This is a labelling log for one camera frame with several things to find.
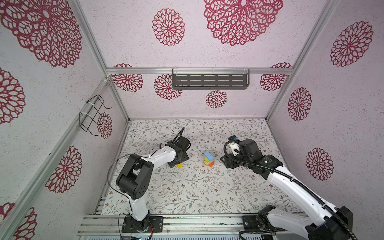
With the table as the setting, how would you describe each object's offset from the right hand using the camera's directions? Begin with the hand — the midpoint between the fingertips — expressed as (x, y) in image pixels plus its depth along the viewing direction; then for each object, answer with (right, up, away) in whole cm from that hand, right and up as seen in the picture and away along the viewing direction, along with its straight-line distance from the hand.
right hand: (226, 154), depth 78 cm
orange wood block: (-9, -7, +12) cm, 16 cm away
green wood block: (-9, -4, +9) cm, 14 cm away
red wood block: (-6, -8, +14) cm, 17 cm away
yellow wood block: (-25, -9, +16) cm, 32 cm away
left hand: (-26, -7, +16) cm, 31 cm away
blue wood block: (-8, -2, +9) cm, 12 cm away
